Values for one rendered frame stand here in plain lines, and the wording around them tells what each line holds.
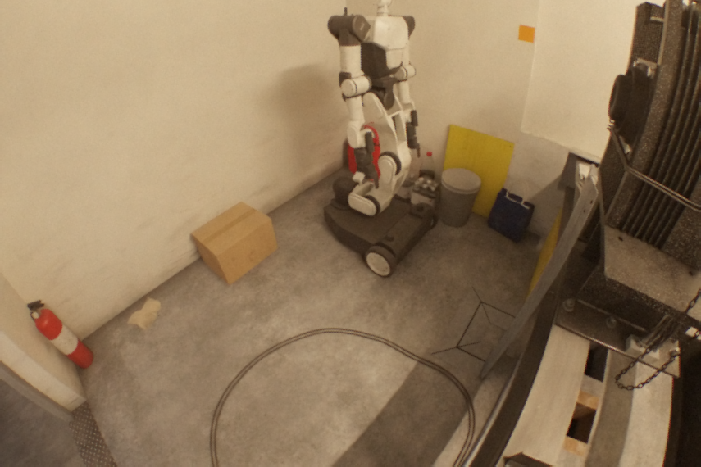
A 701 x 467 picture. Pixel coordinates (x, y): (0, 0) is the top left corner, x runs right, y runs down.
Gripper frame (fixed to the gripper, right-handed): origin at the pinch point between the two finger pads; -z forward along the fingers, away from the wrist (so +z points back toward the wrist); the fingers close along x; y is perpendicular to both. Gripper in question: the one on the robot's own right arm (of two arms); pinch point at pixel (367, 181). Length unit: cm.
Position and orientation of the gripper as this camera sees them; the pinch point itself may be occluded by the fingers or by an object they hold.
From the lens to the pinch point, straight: 154.2
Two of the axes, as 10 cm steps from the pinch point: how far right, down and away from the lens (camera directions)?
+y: 6.3, -4.7, 6.2
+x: 7.5, 1.9, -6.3
